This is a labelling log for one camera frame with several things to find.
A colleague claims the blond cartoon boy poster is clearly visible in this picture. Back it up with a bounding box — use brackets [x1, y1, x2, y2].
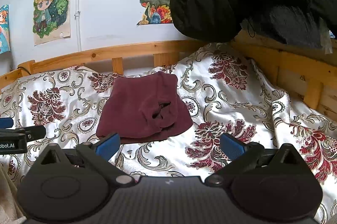
[33, 0, 71, 46]

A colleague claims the blue cartoon poster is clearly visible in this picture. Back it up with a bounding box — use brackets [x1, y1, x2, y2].
[0, 5, 10, 54]

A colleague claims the floral satin bedspread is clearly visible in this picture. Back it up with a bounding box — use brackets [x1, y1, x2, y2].
[1, 44, 336, 223]

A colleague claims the wooden bed frame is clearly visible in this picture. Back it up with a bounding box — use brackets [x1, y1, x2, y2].
[1, 30, 336, 119]

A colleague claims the white wall conduit pipe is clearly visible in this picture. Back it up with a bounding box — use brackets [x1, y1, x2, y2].
[74, 0, 82, 52]

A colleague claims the maroon long-sleeve shirt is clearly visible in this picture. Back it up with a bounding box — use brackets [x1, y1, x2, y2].
[96, 71, 193, 144]

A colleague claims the beige cloth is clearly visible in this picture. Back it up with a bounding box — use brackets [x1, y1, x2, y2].
[0, 165, 26, 224]

